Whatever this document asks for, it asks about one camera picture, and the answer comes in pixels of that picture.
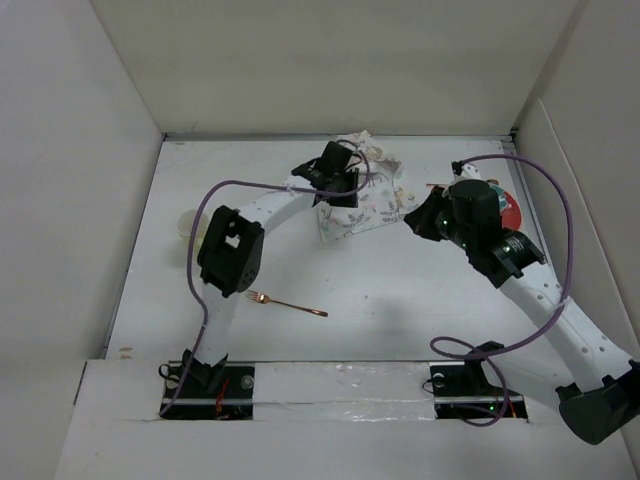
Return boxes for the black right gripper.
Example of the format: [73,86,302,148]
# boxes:
[405,184,475,250]

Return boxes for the patterned animal print cloth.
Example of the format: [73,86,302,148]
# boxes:
[315,128,421,246]

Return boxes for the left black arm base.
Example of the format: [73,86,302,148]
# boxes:
[158,349,256,421]

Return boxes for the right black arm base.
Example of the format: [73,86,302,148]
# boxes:
[421,336,529,427]

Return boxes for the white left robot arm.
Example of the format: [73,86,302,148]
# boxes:
[179,139,370,397]

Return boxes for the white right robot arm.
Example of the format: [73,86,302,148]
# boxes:
[404,179,639,445]

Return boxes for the red and teal plate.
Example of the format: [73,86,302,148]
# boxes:
[488,179,522,231]

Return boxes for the copper fork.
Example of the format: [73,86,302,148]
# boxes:
[245,290,329,318]

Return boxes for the yellow translucent mug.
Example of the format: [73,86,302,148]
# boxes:
[176,209,209,246]

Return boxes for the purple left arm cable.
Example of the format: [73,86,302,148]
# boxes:
[160,141,372,416]

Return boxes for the metal table edge rail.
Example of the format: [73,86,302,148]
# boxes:
[164,129,519,142]

